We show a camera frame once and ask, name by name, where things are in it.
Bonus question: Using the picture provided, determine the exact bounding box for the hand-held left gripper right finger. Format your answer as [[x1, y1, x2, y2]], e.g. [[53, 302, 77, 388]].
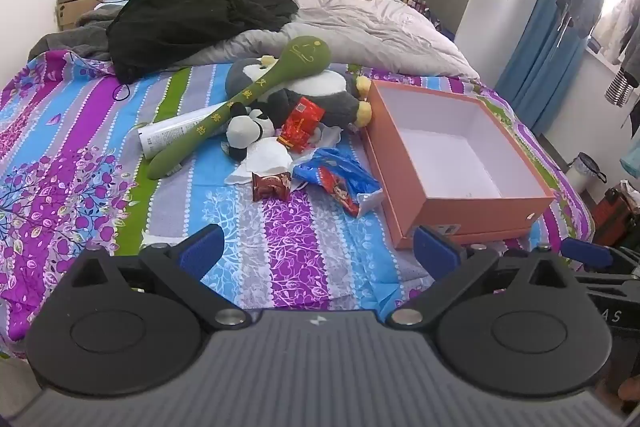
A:
[[385, 225, 577, 328]]

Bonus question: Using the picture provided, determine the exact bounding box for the red foil packet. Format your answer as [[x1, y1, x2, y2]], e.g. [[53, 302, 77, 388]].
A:
[[277, 96, 326, 153]]

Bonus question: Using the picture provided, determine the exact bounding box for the grey white penguin plush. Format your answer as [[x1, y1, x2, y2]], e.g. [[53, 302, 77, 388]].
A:
[[225, 56, 374, 130]]

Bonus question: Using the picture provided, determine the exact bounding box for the white trash bin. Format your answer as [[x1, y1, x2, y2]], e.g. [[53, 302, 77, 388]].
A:
[[565, 152, 607, 194]]

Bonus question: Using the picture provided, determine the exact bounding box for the group of small bottles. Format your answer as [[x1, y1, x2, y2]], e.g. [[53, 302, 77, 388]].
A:
[[400, 0, 457, 36]]

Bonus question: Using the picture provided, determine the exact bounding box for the small brown snack packet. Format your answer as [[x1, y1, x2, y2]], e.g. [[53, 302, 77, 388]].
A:
[[251, 170, 293, 202]]

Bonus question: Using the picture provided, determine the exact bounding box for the red suitcase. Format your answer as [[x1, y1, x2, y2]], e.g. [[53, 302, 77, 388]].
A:
[[595, 187, 640, 249]]

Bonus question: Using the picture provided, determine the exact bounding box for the white hanging garment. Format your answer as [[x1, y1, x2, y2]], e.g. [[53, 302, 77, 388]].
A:
[[594, 0, 640, 64]]

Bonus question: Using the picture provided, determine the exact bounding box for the orange cardboard box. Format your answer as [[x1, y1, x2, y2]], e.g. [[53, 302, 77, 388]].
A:
[[361, 79, 557, 251]]

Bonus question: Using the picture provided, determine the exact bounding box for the blue curtain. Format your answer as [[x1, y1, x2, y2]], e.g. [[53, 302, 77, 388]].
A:
[[495, 0, 617, 134]]

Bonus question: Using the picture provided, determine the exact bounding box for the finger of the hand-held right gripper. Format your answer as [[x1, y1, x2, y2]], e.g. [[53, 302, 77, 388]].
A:
[[560, 238, 640, 290]]

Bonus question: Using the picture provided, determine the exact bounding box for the white spray can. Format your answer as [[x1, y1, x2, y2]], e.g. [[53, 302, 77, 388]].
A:
[[138, 107, 241, 159]]

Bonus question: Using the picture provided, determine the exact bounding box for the floral striped bedsheet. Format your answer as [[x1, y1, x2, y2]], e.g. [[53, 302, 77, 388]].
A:
[[0, 49, 597, 359]]

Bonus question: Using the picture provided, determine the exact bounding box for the black garment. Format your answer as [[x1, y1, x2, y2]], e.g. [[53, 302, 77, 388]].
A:
[[106, 0, 300, 84]]

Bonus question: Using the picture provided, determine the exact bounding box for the brown cardboard box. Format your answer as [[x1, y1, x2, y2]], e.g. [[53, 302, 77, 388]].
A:
[[55, 0, 109, 32]]

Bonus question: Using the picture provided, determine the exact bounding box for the light grey duvet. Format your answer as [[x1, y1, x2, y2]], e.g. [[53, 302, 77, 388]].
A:
[[172, 0, 482, 80]]

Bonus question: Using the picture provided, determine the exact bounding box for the small panda plush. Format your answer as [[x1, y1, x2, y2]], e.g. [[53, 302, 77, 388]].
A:
[[226, 102, 279, 160]]

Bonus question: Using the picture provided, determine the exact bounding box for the dark grey blanket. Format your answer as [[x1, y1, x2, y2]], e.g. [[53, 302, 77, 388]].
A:
[[27, 9, 119, 63]]

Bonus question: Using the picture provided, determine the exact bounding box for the striped hanging garment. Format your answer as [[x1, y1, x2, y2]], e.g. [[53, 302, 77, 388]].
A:
[[604, 67, 640, 108]]

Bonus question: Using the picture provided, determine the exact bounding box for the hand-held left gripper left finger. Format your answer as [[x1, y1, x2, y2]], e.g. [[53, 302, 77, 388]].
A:
[[67, 223, 252, 329]]

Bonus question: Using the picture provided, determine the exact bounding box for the green plush stick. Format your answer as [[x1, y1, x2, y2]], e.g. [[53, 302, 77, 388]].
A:
[[146, 36, 332, 180]]

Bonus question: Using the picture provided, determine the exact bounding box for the blue red snack bag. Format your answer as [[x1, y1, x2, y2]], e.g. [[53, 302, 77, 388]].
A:
[[292, 148, 384, 219]]

